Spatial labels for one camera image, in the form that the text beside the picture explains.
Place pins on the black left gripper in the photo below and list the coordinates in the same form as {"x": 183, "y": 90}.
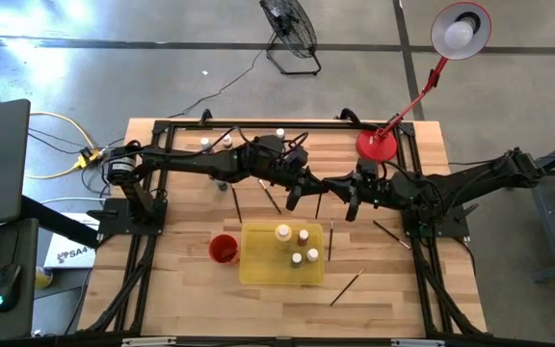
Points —
{"x": 282, "y": 171}

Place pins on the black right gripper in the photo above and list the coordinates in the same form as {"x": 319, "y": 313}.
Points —
{"x": 383, "y": 190}

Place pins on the red paint bottle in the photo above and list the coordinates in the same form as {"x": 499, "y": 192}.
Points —
{"x": 302, "y": 236}

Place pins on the large yellow paint bottle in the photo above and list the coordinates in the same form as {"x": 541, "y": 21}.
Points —
{"x": 283, "y": 234}

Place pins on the small white paint bottle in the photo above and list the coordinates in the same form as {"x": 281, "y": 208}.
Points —
{"x": 311, "y": 255}

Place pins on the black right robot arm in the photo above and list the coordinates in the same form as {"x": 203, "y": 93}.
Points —
{"x": 475, "y": 178}

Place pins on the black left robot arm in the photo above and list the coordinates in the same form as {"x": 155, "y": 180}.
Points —
{"x": 186, "y": 161}

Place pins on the teal paint bottle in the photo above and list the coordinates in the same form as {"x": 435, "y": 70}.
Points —
{"x": 221, "y": 184}

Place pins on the dark green paint bottle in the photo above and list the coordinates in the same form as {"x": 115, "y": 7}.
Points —
{"x": 227, "y": 140}

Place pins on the blue paint bottle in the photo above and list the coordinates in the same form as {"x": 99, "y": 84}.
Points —
{"x": 205, "y": 143}

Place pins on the single brown stick centre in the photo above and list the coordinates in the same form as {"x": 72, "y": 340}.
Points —
{"x": 270, "y": 197}

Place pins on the red desk lamp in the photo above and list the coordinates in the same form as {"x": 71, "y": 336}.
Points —
{"x": 376, "y": 144}

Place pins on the yellow translucent plastic bin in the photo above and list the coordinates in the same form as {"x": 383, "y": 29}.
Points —
{"x": 268, "y": 270}

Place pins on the orange plastic cup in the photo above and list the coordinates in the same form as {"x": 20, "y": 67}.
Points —
{"x": 217, "y": 243}

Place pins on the black floor fan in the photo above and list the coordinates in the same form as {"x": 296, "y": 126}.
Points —
{"x": 289, "y": 26}

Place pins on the yellow power plug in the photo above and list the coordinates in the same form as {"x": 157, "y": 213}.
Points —
{"x": 87, "y": 157}

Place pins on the white printed box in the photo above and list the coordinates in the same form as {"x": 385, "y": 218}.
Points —
{"x": 72, "y": 253}

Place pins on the yellow round object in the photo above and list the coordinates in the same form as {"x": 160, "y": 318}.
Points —
{"x": 44, "y": 278}

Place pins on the dark grey side desk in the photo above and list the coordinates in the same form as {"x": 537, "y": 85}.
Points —
{"x": 17, "y": 241}

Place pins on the black computer mouse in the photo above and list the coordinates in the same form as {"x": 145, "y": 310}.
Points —
{"x": 7, "y": 284}

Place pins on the black frame clamp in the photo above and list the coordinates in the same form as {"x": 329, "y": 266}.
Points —
{"x": 205, "y": 116}

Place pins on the white metal bracket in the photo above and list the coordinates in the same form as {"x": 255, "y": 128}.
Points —
{"x": 147, "y": 341}
{"x": 417, "y": 342}

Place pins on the black table edge rail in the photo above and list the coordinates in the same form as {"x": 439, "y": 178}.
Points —
{"x": 210, "y": 343}

